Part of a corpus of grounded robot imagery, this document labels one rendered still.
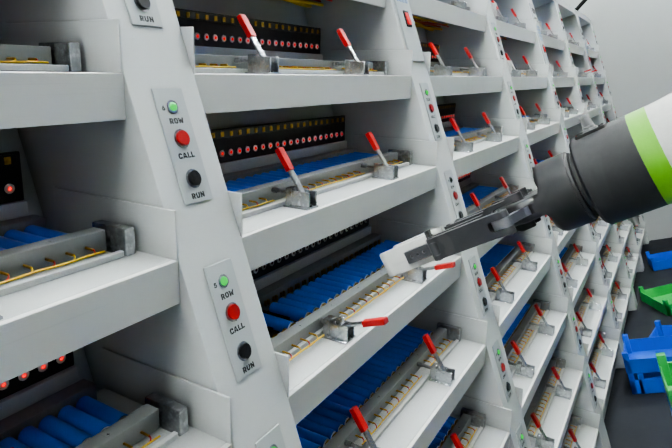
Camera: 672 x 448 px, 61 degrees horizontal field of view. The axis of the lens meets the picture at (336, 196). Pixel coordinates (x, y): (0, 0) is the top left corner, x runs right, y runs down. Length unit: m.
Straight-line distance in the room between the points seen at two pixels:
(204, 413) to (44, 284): 0.20
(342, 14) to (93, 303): 0.88
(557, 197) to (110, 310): 0.42
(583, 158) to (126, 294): 0.43
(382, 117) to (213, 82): 0.58
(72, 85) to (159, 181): 0.12
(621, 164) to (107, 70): 0.49
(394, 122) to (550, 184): 0.65
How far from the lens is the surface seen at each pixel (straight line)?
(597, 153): 0.57
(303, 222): 0.74
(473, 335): 1.23
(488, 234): 0.58
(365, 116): 1.22
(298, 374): 0.72
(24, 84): 0.54
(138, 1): 0.64
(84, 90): 0.57
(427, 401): 1.02
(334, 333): 0.80
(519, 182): 1.84
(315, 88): 0.86
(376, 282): 0.96
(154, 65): 0.63
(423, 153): 1.17
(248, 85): 0.73
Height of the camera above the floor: 1.10
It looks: 2 degrees down
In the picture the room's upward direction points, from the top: 16 degrees counter-clockwise
